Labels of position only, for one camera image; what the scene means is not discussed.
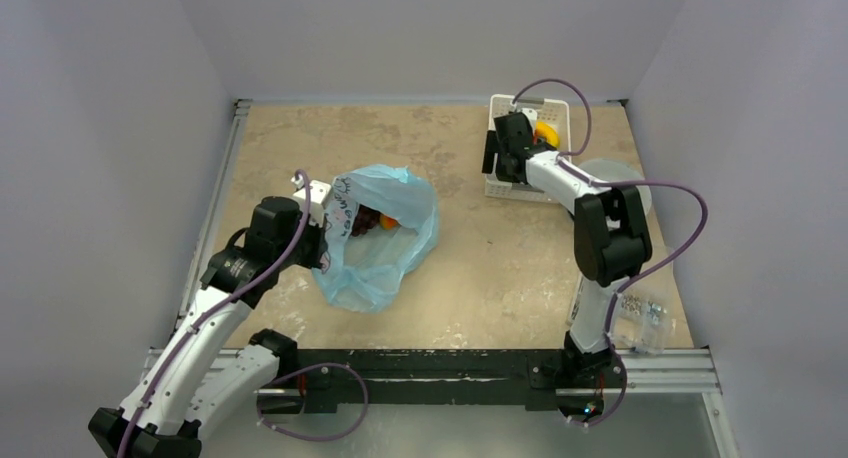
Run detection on clear plastic bag of parts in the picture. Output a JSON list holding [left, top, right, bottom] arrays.
[[612, 294, 675, 355]]

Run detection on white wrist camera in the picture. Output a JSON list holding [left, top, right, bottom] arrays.
[[520, 108, 538, 128], [291, 177, 332, 228]]

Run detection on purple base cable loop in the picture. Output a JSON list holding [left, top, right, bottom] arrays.
[[256, 363, 370, 443]]

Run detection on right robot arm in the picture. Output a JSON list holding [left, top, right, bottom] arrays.
[[485, 111, 653, 385]]

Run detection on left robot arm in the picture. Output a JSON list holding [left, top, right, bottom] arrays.
[[88, 189, 328, 457]]

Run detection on barcode label card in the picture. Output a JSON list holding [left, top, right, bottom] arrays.
[[566, 277, 584, 326]]

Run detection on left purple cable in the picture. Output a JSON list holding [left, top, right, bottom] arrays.
[[115, 170, 313, 458]]

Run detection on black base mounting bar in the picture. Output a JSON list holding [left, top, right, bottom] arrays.
[[254, 349, 624, 415]]

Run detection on dark red fake grapes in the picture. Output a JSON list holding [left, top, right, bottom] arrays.
[[351, 205, 382, 237]]

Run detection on blue printed plastic bag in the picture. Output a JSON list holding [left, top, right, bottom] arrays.
[[312, 164, 440, 313]]

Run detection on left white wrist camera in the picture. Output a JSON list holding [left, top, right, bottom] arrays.
[[291, 177, 332, 228]]

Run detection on orange fake fruit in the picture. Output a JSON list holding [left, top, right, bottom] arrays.
[[379, 214, 399, 230]]

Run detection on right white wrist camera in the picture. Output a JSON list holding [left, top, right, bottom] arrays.
[[520, 108, 538, 128]]

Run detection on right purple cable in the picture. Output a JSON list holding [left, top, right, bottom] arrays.
[[510, 78, 710, 350]]

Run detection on yellow fake banana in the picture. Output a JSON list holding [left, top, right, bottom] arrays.
[[534, 121, 560, 149]]

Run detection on aluminium frame rail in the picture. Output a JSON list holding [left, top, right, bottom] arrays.
[[119, 98, 253, 458]]

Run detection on white plastic basket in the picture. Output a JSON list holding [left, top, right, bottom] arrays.
[[483, 94, 572, 204]]

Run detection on round white scale disc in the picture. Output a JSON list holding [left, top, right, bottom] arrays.
[[578, 158, 652, 215]]

